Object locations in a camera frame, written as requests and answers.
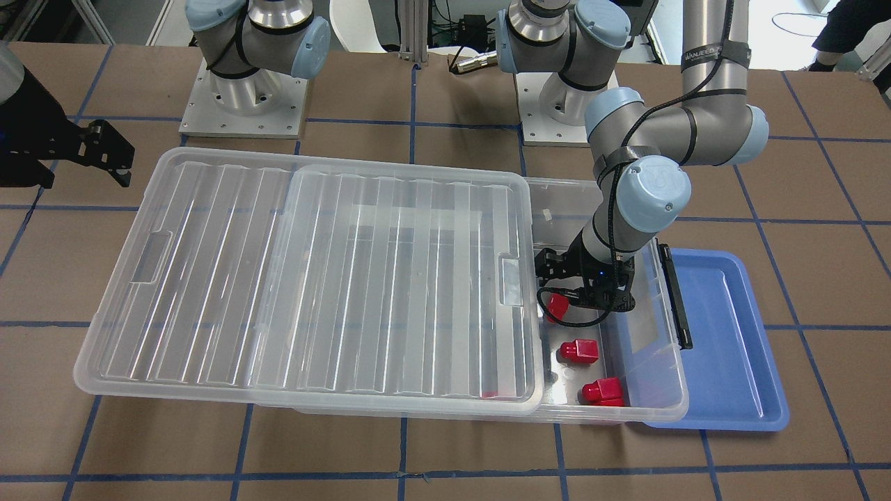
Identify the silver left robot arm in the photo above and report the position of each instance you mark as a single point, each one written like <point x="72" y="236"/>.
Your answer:
<point x="639" y="151"/>

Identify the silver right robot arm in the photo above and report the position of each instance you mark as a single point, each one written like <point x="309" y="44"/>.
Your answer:
<point x="243" y="43"/>

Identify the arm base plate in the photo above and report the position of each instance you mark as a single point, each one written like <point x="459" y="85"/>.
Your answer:
<point x="552" y="113"/>
<point x="264" y="105"/>

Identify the clear plastic storage box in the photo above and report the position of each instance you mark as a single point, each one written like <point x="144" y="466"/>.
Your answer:
<point x="445" y="296"/>

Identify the red block by corner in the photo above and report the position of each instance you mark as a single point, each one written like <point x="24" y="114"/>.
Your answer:
<point x="603" y="392"/>

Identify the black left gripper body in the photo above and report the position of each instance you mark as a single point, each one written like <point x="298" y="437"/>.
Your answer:
<point x="575" y="268"/>

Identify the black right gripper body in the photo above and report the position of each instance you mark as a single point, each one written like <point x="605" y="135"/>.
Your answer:
<point x="31" y="129"/>

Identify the blue plastic tray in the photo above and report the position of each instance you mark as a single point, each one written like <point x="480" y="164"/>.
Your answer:
<point x="733" y="382"/>

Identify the red block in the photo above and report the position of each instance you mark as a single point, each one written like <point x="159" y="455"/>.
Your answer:
<point x="579" y="351"/>
<point x="603" y="392"/>
<point x="557" y="305"/>

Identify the clear plastic box lid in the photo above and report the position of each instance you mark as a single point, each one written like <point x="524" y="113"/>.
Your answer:
<point x="186" y="313"/>

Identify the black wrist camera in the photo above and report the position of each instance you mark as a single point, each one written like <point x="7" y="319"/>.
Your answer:
<point x="551" y="265"/>

